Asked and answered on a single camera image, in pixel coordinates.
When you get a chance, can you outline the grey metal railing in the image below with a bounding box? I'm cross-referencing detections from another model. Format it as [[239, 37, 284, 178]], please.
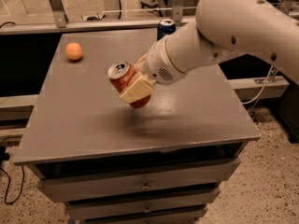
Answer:
[[0, 0, 199, 35]]

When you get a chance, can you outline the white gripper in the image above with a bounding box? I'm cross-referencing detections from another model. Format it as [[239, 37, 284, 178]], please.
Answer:
[[120, 35, 185, 104]]

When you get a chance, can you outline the top grey drawer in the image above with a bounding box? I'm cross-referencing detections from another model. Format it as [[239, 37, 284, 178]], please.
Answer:
[[37, 158, 240, 203]]

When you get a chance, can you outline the bottom grey drawer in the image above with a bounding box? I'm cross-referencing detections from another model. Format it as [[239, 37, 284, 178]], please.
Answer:
[[83, 205, 207, 224]]

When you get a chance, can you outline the white cable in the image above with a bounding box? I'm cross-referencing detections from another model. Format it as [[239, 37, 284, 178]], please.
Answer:
[[241, 65, 277, 106]]

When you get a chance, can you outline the grey drawer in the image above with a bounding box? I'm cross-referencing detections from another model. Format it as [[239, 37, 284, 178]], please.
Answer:
[[37, 158, 240, 203], [66, 188, 220, 220], [83, 205, 207, 224]]

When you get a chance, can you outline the grey drawer cabinet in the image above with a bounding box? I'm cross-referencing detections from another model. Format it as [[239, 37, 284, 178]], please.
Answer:
[[13, 25, 262, 224]]

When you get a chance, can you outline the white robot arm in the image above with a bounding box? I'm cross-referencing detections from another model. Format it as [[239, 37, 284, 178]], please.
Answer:
[[120, 0, 299, 104]]

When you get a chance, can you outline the blue Pepsi can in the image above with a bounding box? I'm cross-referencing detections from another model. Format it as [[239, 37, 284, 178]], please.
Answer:
[[157, 19, 176, 40]]

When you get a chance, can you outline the middle grey drawer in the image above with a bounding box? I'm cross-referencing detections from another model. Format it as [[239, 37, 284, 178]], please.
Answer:
[[66, 188, 220, 220]]

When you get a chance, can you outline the black floor cable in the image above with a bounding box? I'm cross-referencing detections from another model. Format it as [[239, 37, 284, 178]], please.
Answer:
[[0, 136, 25, 206]]

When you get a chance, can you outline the orange fruit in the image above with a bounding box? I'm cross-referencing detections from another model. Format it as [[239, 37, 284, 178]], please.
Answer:
[[65, 43, 83, 61]]

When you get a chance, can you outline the red Coca-Cola can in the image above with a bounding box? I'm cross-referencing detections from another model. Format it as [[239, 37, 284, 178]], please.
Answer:
[[107, 61, 150, 108]]

